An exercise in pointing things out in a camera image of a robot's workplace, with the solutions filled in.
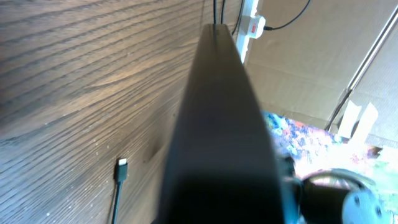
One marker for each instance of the Samsung Galaxy smartphone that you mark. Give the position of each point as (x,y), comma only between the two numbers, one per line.
(221,166)

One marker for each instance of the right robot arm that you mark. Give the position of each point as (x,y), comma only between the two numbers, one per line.
(331,196)

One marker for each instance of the white power strip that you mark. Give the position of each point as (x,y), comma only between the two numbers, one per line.
(248,11)

